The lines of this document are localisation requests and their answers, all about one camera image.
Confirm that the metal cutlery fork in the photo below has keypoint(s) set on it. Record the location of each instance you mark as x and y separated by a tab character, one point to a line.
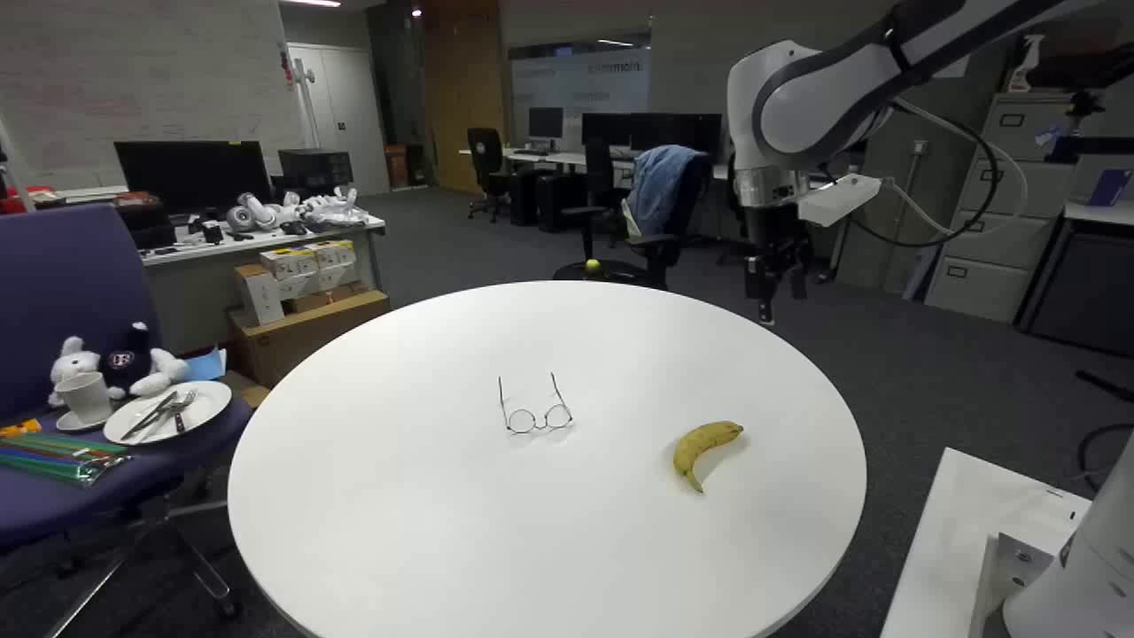
182	413

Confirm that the black swivel chair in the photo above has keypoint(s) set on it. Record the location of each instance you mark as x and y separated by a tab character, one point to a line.
488	163

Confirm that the small black computer monitor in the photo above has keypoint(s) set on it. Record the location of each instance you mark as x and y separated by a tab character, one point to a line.
318	173

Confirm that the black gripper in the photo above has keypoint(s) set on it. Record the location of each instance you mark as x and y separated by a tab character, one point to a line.
773	235

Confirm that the metal cutlery knife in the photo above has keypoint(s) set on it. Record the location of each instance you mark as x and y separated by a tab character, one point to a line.
147	415

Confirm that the black and white plush toy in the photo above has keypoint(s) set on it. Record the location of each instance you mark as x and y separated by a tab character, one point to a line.
132	356

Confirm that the white round plate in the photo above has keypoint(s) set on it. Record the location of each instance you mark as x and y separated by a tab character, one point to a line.
204	407

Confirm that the black office chair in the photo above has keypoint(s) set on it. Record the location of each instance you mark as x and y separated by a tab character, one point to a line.
675	244

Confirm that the large black computer monitor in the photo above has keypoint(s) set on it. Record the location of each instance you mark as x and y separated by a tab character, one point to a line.
189	175

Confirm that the blue jacket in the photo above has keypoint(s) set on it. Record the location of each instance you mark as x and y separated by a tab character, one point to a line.
660	182

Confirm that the yellow banana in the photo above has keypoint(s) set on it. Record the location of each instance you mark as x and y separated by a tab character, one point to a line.
708	447

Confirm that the silver clutter pile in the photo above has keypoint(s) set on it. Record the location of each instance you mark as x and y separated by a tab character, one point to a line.
297	212

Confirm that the yellow tennis ball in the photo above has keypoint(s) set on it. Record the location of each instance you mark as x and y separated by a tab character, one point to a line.
594	267

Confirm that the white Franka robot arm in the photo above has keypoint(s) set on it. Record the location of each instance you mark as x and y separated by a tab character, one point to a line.
815	94

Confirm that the wide black monitor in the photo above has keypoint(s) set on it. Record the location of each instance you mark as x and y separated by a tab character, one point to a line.
650	133

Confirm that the grey filing cabinet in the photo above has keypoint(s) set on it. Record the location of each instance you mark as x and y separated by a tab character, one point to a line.
996	254

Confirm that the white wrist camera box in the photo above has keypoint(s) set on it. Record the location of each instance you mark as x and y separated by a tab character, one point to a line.
839	196

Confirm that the low wooden shelf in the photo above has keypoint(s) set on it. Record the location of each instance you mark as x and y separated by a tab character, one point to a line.
297	338

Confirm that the thin-framed eyeglasses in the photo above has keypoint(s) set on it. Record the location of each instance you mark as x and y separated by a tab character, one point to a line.
534	415

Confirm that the small cardboard box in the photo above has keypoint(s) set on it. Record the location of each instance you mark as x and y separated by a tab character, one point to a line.
256	296

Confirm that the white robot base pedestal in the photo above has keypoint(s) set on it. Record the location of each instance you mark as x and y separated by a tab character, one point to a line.
1093	569

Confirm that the grey office desk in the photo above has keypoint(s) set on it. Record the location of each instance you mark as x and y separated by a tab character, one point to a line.
195	287

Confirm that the black cabinet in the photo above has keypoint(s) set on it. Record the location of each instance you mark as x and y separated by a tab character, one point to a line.
1081	287

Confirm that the green flat package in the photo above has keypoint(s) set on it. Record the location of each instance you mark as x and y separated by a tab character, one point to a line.
54	459

